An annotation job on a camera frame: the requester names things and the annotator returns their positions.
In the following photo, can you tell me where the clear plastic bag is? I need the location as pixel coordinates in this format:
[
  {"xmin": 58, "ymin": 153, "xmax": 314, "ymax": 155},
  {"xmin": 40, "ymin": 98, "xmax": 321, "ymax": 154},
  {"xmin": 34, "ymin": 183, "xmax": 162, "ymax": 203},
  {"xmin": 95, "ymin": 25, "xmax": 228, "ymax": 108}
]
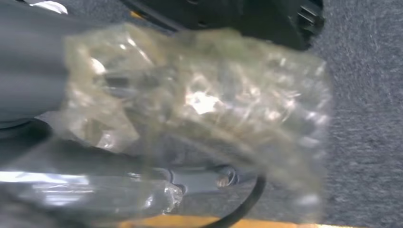
[{"xmin": 47, "ymin": 22, "xmax": 333, "ymax": 224}]

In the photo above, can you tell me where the yellow floor tape strip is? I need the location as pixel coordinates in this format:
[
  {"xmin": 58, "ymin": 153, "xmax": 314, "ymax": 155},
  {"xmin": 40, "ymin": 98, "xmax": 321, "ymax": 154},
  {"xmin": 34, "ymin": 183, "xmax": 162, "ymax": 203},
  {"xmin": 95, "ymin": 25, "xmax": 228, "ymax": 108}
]
[{"xmin": 119, "ymin": 215, "xmax": 356, "ymax": 228}]

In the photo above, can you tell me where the black cable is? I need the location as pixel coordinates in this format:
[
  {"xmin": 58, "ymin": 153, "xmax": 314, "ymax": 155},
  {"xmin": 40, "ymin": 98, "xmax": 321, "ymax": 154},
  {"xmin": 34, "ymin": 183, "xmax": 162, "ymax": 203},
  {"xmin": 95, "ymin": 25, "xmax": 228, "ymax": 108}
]
[{"xmin": 201, "ymin": 174, "xmax": 267, "ymax": 228}]

